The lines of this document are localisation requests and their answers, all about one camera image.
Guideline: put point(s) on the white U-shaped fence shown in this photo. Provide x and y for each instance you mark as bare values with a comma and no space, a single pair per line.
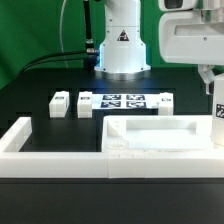
103,164

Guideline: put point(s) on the sheet with four markers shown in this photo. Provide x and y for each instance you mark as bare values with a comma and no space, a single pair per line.
125,101

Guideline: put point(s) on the black vertical pole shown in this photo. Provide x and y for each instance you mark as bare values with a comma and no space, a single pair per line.
88,62

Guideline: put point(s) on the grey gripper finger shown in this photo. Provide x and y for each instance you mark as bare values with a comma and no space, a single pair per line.
207,75

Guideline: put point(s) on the white desk top panel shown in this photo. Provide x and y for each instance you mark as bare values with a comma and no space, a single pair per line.
161,133

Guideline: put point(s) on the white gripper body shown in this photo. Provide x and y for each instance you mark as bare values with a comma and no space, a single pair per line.
192,31

